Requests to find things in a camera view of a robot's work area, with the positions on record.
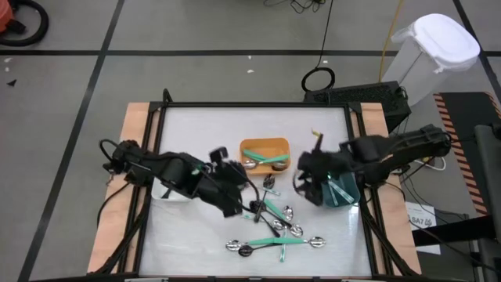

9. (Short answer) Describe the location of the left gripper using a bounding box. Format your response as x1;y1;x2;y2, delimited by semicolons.
195;158;254;219

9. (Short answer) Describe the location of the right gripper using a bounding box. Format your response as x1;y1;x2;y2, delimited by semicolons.
295;150;355;208

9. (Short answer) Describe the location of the green-handled silver spoon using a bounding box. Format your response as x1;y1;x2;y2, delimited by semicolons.
242;154;291;170
242;149;289;172
264;198;294;221
225;238;279;252
276;236;328;250

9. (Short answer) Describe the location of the teal plastic bin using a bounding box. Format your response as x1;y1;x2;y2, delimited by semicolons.
319;172;362;208

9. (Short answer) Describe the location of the black fork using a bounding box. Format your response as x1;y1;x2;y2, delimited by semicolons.
253;174;276;223

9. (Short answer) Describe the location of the orange plastic bin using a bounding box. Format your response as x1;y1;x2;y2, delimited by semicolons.
239;136;292;176

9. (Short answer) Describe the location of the white plastic bin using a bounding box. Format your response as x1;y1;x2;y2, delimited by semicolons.
150;178;193;204

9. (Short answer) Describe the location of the white paper label sheet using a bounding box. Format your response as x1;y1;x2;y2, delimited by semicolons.
405;201;442;256

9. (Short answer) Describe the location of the black computer case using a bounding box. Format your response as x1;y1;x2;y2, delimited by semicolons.
303;81;413;134

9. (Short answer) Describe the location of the wooden table base board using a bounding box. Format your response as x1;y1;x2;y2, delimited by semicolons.
86;102;423;275

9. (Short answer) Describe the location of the black metal beam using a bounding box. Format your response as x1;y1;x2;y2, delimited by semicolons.
410;223;501;248

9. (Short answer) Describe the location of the black hazard-striped floor mat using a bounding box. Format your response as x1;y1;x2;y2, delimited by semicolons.
433;92;501;217

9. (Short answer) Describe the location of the grey metal stand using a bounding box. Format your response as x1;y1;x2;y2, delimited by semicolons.
472;123;501;282

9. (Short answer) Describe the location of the white lidded trash can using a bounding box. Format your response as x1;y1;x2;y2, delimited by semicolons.
381;13;481;107

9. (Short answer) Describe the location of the orange shop vacuum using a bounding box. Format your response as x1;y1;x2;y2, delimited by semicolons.
0;0;15;34

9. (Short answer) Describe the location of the black coiled floor cable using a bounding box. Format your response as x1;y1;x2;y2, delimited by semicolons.
300;0;337;94

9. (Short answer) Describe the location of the white cable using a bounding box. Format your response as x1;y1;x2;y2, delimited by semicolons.
424;154;447;172

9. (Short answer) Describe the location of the yellow hanging cable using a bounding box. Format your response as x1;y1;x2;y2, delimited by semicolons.
377;0;405;83

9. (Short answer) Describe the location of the black floor cable tangle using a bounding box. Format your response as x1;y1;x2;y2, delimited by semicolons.
262;0;326;14

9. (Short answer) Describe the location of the black vacuum hose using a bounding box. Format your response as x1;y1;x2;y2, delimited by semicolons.
0;0;50;48

